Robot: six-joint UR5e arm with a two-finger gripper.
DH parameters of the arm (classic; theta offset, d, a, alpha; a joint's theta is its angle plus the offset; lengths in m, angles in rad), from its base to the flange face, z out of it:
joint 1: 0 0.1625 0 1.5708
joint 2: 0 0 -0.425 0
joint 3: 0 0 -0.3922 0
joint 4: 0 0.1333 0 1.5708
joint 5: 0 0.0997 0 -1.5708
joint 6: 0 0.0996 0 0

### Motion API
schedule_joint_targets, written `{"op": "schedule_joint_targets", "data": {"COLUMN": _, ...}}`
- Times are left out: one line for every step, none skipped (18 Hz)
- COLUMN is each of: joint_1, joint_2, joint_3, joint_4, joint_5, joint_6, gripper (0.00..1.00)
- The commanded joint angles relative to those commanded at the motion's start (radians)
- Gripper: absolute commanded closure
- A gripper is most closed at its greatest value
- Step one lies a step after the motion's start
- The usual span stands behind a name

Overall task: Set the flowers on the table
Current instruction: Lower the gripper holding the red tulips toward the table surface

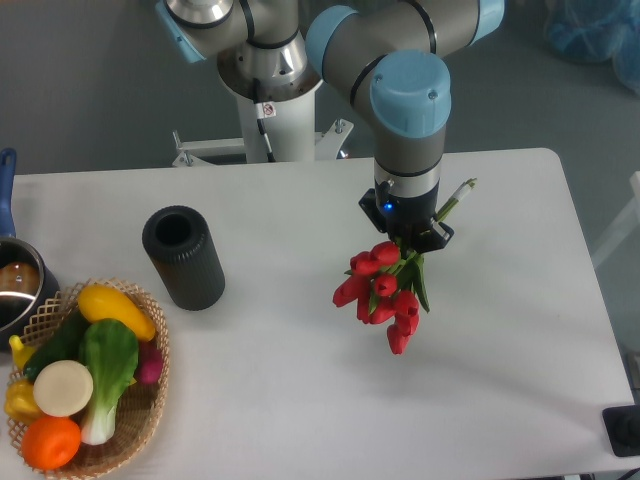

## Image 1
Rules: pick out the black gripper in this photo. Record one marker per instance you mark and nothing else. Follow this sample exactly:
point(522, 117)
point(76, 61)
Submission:
point(410, 222)

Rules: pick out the red tulip bouquet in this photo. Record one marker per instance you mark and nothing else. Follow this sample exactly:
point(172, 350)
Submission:
point(387, 284)

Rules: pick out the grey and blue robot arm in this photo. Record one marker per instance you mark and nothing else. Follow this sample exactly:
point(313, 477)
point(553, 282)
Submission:
point(388, 65)

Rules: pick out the dark grey ribbed vase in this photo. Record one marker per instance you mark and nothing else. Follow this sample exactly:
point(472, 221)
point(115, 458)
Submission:
point(178, 242)

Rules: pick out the blue plastic bag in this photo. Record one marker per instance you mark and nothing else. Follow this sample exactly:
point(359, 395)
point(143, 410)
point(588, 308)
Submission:
point(597, 32)

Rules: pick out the black device at table edge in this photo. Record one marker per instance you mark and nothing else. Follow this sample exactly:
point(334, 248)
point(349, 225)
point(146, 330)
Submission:
point(622, 427)

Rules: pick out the purple red radish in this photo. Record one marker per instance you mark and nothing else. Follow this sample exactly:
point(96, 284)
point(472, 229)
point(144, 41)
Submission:
point(150, 364)

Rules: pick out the yellow squash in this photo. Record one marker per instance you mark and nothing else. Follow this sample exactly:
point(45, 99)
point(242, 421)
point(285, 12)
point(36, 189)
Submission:
point(98, 302)

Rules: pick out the green bok choy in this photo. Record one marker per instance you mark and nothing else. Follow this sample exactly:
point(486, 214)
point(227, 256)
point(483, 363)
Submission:
point(109, 351)

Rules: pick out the woven wicker basket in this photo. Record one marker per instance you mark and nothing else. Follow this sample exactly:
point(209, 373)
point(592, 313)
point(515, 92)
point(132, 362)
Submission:
point(140, 408)

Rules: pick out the dark green cucumber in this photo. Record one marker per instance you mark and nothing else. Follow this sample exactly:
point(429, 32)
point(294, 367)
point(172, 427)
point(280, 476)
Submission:
point(64, 344)

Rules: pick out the cream round bun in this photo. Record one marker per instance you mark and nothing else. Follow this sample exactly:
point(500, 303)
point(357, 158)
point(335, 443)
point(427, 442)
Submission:
point(63, 388)

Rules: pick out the yellow banana tip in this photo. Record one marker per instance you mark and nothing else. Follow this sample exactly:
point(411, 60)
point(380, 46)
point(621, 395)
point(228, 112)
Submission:
point(21, 353)

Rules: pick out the orange fruit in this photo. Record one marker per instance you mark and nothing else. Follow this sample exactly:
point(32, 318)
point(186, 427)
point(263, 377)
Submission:
point(50, 442)

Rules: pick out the yellow bell pepper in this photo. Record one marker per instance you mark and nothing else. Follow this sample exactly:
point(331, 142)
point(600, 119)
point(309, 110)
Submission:
point(20, 404)

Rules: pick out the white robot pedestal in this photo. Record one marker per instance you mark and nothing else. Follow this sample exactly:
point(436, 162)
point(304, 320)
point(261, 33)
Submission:
point(275, 94)

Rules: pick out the white furniture frame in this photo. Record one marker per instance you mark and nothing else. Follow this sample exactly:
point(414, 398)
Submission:
point(624, 223)

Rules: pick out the blue handled saucepan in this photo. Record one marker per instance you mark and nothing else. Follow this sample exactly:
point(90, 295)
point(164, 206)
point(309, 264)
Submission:
point(26, 281)

